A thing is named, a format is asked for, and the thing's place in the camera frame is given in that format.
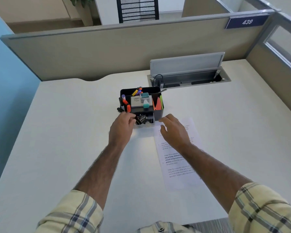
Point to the person's left hand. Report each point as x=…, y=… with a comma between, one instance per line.
x=120, y=132

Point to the person's right hand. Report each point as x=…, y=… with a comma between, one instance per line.
x=175, y=134

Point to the person's right thumb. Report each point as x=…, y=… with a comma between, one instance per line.
x=162, y=130

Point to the person's left thumb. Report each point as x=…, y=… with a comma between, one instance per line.
x=133, y=123

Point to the person's right forearm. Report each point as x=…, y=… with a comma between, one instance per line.
x=213, y=174

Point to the person's left forearm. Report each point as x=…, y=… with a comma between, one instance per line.
x=100, y=172

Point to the pile of black binder clips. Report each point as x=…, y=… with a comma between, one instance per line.
x=143, y=119

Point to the clear plastic drawer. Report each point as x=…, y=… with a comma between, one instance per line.
x=149, y=125

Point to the black desk organizer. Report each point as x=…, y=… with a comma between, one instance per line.
x=157, y=113

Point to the orange highlighter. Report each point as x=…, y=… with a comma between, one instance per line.
x=127, y=106

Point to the grey staples box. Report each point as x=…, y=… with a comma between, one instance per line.
x=135, y=101

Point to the white teal correction tape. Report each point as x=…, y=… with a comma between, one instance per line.
x=146, y=104

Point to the orange sticky flags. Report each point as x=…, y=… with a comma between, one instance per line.
x=157, y=104

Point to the green sticky flags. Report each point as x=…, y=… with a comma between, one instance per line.
x=161, y=101

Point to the small teal box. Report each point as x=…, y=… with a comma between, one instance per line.
x=144, y=95

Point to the yellow marker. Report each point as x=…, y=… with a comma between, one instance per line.
x=134, y=92

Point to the orange purple marker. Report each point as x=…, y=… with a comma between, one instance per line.
x=139, y=90

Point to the silver metal pen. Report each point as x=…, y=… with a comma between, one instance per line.
x=162, y=90

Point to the printed white paper sheet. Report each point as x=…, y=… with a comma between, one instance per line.
x=177, y=172

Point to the beige cubicle partition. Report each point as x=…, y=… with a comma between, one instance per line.
x=116, y=48

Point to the black mesh office chair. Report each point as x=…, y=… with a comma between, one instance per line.
x=137, y=9

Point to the beige plant pot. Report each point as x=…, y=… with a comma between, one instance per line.
x=86, y=14

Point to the beige glazed side partition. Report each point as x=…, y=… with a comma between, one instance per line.
x=271, y=70

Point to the yellow plaid shirt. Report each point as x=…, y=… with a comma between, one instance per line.
x=262, y=211

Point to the beige background partition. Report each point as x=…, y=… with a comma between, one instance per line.
x=203, y=6

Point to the green potted plant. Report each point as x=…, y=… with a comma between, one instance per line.
x=77, y=0

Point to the blue number sign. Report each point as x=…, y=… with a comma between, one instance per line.
x=246, y=22

